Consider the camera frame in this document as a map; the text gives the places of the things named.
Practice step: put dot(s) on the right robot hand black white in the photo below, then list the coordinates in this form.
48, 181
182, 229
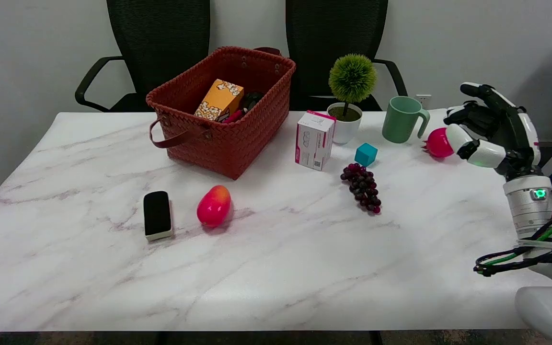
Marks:
506, 127

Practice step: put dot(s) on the white paper box pink print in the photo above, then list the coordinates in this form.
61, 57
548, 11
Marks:
314, 141

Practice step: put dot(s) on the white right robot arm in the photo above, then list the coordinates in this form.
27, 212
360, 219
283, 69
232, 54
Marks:
530, 211

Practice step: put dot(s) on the orange popcorn box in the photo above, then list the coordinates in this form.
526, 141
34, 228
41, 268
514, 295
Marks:
219, 99

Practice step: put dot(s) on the pink round toy fruit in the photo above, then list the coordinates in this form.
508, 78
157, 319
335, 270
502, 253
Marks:
438, 143

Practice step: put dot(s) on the green mug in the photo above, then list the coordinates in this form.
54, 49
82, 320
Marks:
399, 120

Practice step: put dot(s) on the teal cube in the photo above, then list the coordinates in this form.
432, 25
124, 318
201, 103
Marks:
365, 155

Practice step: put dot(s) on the purple grape bunch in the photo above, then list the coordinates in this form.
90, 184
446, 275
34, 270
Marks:
363, 187

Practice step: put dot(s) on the artificial plant in white pot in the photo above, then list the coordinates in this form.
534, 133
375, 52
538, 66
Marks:
351, 76

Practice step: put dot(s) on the black mesh office chair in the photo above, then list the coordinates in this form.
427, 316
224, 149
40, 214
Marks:
333, 28
161, 43

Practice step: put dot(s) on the black round item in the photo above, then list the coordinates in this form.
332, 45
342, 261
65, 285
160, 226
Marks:
251, 100

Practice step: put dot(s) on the pink red small item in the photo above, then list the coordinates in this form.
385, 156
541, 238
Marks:
234, 117

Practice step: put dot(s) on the red woven basket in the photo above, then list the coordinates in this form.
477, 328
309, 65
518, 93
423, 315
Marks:
228, 143

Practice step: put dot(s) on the pink orange toy mango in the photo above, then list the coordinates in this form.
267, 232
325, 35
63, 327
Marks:
213, 207

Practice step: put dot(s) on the black whiteboard eraser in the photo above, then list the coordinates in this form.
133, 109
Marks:
157, 213

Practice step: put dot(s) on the white wall outlet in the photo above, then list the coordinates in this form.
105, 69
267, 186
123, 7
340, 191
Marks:
423, 99

